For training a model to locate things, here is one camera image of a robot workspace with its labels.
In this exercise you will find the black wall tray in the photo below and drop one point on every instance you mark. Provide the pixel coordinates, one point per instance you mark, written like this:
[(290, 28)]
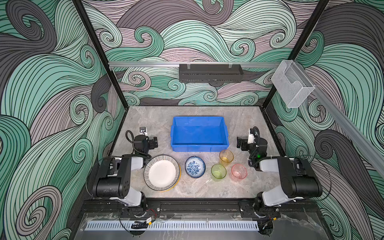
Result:
[(215, 74)]

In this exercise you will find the aluminium back wall rail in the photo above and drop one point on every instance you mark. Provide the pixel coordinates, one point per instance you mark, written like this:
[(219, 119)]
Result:
[(152, 64)]

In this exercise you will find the clear acrylic wall holder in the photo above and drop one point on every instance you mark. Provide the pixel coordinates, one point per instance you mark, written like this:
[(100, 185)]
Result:
[(292, 83)]

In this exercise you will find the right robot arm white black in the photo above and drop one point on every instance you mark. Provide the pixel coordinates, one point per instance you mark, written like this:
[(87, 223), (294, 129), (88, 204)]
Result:
[(298, 180)]

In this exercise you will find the pink transparent cup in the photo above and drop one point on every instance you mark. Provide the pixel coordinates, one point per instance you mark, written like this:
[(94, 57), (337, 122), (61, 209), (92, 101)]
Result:
[(238, 172)]

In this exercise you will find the yellow rim patterned plate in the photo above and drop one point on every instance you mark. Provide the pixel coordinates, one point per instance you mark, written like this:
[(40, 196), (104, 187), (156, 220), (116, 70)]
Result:
[(179, 177)]

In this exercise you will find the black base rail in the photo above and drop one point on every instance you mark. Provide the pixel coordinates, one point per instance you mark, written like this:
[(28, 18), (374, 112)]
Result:
[(167, 207)]

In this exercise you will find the white slotted cable duct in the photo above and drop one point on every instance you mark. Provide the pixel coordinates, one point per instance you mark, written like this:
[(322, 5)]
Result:
[(175, 226)]

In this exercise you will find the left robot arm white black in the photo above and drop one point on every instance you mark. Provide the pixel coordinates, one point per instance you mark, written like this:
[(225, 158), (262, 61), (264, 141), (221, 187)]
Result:
[(113, 180)]

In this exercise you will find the yellow transparent cup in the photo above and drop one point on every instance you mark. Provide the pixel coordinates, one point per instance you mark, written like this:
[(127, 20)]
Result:
[(226, 157)]

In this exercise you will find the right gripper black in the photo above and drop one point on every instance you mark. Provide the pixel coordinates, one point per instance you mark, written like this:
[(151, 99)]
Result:
[(240, 143)]

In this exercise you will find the black striped white plate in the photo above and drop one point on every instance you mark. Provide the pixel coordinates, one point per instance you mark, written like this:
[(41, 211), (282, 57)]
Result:
[(161, 173)]

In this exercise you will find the green transparent cup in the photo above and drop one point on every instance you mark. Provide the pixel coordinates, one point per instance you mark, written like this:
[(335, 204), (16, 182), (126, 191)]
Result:
[(218, 172)]

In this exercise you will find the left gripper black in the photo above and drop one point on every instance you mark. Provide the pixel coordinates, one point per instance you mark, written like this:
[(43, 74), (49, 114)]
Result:
[(153, 142)]

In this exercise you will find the aluminium wall rail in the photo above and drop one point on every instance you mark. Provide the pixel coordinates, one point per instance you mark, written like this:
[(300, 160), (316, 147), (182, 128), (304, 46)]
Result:
[(152, 64), (340, 103)]

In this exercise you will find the blue white floral bowl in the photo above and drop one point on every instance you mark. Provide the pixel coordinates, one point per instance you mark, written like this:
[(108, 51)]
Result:
[(195, 167)]

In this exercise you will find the blue plastic bin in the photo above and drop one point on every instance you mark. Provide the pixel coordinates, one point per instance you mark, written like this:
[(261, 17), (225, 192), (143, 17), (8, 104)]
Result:
[(199, 134)]

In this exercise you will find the aluminium right wall rail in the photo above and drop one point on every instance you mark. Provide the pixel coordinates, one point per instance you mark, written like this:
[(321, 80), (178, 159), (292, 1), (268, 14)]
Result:
[(340, 103)]

